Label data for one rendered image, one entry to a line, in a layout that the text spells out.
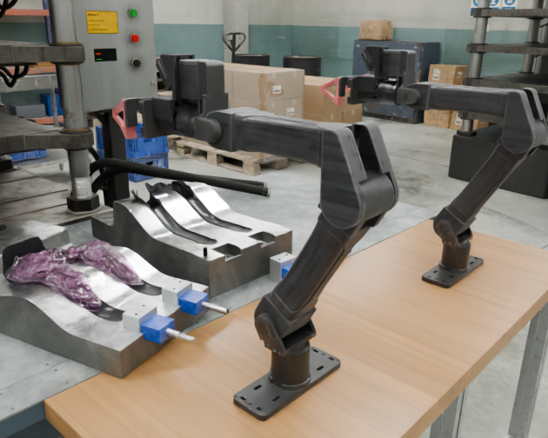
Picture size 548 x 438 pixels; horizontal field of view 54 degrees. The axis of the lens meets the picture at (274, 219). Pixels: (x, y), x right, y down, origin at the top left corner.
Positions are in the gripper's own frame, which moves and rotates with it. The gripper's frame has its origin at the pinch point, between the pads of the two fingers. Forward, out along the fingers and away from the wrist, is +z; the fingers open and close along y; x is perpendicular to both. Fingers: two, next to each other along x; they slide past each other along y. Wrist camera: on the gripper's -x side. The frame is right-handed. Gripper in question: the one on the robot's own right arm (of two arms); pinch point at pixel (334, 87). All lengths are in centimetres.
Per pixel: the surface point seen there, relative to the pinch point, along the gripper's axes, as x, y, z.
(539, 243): 120, -247, 10
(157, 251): 35, 50, 12
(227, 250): 33, 41, -3
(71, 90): 3, 38, 67
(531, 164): 93, -352, 56
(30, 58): -6, 48, 71
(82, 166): 26, 38, 67
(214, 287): 38, 49, -7
